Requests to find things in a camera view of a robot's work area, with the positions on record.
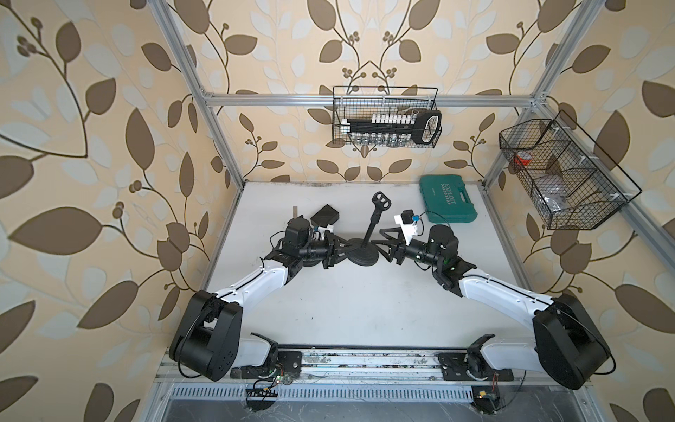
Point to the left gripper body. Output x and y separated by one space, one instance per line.
328 258

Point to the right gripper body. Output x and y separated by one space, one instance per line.
400 251

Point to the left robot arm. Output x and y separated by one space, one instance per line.
209 340

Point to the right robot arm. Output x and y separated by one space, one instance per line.
563 341

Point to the small black box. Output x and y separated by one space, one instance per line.
325 217

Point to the green tool case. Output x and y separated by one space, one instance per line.
446 199

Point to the socket set rack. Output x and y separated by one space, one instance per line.
419 129

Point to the red item in basket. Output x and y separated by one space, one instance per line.
522 158

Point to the plastic bag in basket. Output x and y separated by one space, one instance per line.
553 191

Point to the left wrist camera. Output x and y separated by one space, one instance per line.
321 229

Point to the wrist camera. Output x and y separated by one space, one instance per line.
321 229
410 225

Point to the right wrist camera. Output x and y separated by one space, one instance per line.
410 225

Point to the aluminium frame rail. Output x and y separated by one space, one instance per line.
381 364

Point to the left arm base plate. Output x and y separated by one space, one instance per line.
260 358

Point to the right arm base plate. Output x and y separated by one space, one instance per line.
469 367

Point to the back wire basket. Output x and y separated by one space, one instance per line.
360 102

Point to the wire basket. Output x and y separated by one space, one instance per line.
360 102
598 187

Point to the right wire basket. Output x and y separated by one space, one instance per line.
598 187

